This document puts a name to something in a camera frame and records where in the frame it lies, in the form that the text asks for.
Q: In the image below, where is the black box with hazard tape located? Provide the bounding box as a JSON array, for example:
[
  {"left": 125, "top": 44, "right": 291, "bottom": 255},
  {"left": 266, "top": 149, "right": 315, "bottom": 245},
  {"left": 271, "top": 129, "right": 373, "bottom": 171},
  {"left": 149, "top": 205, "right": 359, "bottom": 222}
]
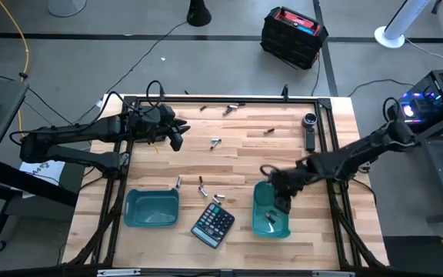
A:
[{"left": 382, "top": 235, "right": 443, "bottom": 276}]

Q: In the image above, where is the teal plastic bin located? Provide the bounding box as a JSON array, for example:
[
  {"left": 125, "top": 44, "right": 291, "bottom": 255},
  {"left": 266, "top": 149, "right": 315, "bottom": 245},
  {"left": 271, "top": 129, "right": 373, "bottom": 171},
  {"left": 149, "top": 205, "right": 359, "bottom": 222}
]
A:
[
  {"left": 123, "top": 187, "right": 180, "bottom": 229},
  {"left": 251, "top": 180, "right": 291, "bottom": 239}
]

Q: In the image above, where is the black conical stand base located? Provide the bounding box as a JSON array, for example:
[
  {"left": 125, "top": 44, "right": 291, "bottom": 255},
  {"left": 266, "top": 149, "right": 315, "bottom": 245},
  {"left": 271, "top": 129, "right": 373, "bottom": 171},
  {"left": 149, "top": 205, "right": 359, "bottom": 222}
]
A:
[{"left": 186, "top": 0, "right": 212, "bottom": 28}]

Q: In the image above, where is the white tower fan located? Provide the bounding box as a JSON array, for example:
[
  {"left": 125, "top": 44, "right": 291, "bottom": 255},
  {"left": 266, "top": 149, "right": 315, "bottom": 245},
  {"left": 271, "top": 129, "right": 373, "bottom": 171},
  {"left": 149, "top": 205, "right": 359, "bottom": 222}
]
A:
[{"left": 374, "top": 0, "right": 434, "bottom": 49}]

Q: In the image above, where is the black and red toolbox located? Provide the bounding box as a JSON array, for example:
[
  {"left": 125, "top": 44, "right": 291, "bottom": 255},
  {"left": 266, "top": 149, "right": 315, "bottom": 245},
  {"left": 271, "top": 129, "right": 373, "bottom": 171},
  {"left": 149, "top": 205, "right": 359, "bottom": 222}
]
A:
[{"left": 260, "top": 6, "right": 329, "bottom": 71}]

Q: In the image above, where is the black computer cable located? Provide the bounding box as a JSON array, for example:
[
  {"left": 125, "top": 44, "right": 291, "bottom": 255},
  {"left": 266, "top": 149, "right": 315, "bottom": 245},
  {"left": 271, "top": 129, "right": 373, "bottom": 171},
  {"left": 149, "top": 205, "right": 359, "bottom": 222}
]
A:
[{"left": 348, "top": 78, "right": 415, "bottom": 98}]

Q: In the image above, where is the black floor cable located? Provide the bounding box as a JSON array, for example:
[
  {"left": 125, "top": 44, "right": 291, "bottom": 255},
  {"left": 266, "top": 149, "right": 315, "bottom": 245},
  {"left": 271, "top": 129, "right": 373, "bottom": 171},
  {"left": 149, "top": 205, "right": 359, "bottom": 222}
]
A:
[{"left": 75, "top": 21, "right": 188, "bottom": 124}]

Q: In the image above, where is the black toolbox cable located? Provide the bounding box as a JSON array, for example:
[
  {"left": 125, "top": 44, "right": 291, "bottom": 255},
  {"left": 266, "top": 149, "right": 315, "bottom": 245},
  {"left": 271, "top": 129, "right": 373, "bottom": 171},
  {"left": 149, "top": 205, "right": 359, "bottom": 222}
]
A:
[{"left": 311, "top": 57, "right": 322, "bottom": 97}]

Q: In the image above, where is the yellow floor cable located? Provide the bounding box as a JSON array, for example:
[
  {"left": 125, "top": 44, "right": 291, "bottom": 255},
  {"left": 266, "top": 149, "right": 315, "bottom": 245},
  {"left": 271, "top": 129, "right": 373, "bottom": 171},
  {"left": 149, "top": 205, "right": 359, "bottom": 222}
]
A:
[{"left": 0, "top": 0, "right": 30, "bottom": 134}]

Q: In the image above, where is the grey round stand base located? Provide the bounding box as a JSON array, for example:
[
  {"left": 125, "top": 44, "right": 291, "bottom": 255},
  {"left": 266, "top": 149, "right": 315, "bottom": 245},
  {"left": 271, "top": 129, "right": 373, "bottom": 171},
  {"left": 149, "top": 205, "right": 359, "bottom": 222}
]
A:
[{"left": 47, "top": 0, "right": 87, "bottom": 18}]

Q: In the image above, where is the silver metal bracket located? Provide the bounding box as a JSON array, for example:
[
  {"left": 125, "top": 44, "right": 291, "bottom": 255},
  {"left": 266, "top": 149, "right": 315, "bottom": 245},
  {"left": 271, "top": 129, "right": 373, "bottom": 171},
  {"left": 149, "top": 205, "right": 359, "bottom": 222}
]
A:
[{"left": 96, "top": 269, "right": 142, "bottom": 277}]

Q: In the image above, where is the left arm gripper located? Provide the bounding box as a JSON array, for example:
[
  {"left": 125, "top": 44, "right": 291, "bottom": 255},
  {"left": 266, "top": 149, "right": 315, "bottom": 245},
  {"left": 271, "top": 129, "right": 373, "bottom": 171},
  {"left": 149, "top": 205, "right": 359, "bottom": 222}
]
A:
[{"left": 131, "top": 103, "right": 192, "bottom": 144}]

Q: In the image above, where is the black desk calculator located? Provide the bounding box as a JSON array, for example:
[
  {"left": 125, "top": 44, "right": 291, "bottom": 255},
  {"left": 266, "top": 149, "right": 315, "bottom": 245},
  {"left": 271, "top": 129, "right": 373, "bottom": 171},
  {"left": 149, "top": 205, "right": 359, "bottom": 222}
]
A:
[{"left": 190, "top": 202, "right": 236, "bottom": 249}]

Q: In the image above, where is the black aluminium table frame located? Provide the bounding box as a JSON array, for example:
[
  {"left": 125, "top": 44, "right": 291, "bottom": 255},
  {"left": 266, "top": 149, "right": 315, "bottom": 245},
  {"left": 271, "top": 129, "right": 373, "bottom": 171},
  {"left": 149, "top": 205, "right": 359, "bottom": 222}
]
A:
[{"left": 67, "top": 94, "right": 388, "bottom": 270}]

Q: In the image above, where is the black handheld round-head device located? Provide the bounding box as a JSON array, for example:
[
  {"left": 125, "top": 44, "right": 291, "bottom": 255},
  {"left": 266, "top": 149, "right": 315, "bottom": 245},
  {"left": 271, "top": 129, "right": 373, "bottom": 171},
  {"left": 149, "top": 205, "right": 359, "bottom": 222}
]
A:
[{"left": 301, "top": 112, "right": 317, "bottom": 152}]

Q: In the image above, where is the white fan cable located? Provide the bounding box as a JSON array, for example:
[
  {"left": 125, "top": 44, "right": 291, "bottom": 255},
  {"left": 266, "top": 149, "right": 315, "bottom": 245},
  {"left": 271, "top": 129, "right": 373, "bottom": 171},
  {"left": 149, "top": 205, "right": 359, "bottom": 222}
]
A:
[{"left": 404, "top": 37, "right": 443, "bottom": 68}]

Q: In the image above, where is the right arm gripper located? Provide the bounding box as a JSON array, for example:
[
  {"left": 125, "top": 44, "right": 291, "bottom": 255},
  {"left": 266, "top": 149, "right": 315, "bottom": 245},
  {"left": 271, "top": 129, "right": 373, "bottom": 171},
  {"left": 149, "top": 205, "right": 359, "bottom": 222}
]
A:
[{"left": 268, "top": 163, "right": 311, "bottom": 215}]

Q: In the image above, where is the white paper sheet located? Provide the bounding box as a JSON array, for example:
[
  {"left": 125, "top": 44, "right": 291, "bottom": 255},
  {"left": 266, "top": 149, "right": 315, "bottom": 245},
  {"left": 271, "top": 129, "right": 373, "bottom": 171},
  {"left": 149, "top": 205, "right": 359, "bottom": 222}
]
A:
[{"left": 19, "top": 159, "right": 67, "bottom": 199}]

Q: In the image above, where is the black computer with RGB lights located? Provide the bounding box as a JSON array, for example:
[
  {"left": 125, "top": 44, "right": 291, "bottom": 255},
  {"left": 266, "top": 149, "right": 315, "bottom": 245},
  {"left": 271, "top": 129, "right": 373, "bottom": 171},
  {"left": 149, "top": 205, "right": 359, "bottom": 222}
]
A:
[{"left": 398, "top": 68, "right": 443, "bottom": 124}]

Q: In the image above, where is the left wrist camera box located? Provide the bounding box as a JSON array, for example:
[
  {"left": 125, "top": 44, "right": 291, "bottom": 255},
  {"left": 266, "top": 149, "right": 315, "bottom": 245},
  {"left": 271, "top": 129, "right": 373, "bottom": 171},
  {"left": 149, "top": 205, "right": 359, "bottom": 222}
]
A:
[{"left": 168, "top": 130, "right": 185, "bottom": 152}]

